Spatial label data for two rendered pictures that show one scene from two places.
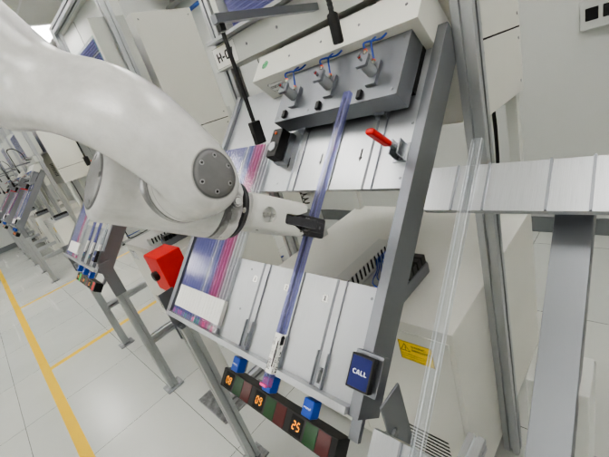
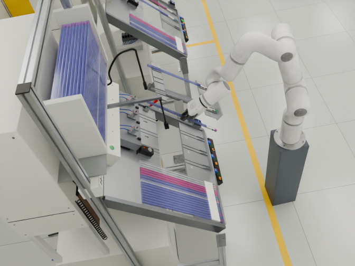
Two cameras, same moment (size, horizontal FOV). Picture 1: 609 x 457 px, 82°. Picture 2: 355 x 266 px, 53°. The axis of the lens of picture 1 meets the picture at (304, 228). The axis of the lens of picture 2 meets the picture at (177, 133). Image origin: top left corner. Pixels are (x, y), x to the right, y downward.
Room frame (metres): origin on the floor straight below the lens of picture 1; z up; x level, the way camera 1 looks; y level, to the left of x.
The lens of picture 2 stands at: (1.60, 0.88, 2.52)
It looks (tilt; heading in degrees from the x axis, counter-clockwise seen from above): 50 degrees down; 222
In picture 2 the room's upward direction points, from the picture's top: 12 degrees counter-clockwise
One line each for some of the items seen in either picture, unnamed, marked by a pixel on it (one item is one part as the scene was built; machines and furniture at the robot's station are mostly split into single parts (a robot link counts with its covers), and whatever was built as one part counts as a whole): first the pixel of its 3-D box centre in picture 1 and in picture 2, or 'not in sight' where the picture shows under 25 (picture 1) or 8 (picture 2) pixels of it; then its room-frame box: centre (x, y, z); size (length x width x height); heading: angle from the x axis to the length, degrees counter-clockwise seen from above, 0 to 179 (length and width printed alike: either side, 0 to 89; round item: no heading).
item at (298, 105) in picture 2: not in sight; (296, 108); (0.22, 0.53, 1.00); 0.19 x 0.12 x 0.24; 30
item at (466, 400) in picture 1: (404, 318); (124, 221); (1.06, -0.25, 0.31); 0.70 x 0.65 x 0.62; 40
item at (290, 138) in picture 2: not in sight; (291, 128); (0.19, 0.52, 0.79); 0.19 x 0.19 x 0.18
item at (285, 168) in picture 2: not in sight; (283, 168); (0.19, 0.52, 0.35); 0.18 x 0.18 x 0.70; 43
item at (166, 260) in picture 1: (199, 328); not in sight; (1.31, 0.57, 0.39); 0.24 x 0.24 x 0.78; 40
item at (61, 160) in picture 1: (60, 188); not in sight; (4.65, 2.78, 0.95); 1.36 x 0.82 x 1.90; 130
